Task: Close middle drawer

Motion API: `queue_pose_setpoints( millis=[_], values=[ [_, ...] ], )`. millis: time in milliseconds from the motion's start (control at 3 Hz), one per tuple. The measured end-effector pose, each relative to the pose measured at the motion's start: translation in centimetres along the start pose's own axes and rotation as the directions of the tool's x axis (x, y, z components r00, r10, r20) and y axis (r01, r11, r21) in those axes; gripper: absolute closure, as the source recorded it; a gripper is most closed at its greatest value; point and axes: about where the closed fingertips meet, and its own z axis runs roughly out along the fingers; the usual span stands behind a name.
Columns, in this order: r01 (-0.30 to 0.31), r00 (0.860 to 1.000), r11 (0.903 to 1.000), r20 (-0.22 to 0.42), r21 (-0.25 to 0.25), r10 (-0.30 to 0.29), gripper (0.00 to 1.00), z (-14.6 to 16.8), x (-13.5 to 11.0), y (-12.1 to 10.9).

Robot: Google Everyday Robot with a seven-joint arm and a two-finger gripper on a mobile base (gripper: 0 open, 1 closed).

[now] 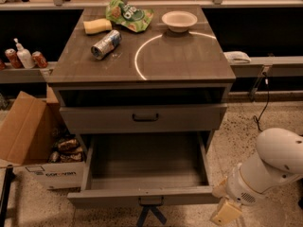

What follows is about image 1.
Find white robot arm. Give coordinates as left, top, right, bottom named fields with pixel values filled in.
left=210, top=128, right=303, bottom=226

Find grey drawer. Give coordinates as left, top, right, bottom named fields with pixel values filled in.
left=68, top=132, right=219, bottom=208
left=60, top=103, right=227, bottom=134

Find white pump bottle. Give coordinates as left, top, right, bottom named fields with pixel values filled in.
left=14, top=38, right=35, bottom=69

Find white folded cloth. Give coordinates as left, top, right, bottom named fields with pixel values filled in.
left=224, top=51, right=251, bottom=64

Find red soda can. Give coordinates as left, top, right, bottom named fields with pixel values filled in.
left=5, top=48, right=23, bottom=69
left=32, top=51, right=48, bottom=68

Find silver blue soda can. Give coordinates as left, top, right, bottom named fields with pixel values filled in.
left=91, top=29, right=121, bottom=60

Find red soda can right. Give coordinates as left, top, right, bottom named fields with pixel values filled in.
left=32, top=51, right=48, bottom=68

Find yellow sponge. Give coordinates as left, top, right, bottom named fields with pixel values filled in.
left=83, top=18, right=112, bottom=35

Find snack bags in box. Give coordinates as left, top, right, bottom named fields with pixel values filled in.
left=48, top=138, right=83, bottom=163

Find red soda can left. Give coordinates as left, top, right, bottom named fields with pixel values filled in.
left=5, top=48, right=23, bottom=69

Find cardboard box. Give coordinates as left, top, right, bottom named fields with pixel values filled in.
left=0, top=91, right=84, bottom=189

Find grey drawer cabinet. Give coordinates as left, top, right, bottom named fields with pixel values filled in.
left=49, top=7, right=235, bottom=155

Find grey top drawer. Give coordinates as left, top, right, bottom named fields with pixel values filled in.
left=60, top=103, right=227, bottom=134

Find black cable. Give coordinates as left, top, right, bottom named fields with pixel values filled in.
left=252, top=73, right=271, bottom=132

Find white paper bowl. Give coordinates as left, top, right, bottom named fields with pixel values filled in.
left=162, top=10, right=198, bottom=33

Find green chip bag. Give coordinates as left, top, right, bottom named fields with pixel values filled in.
left=105, top=0, right=154, bottom=33

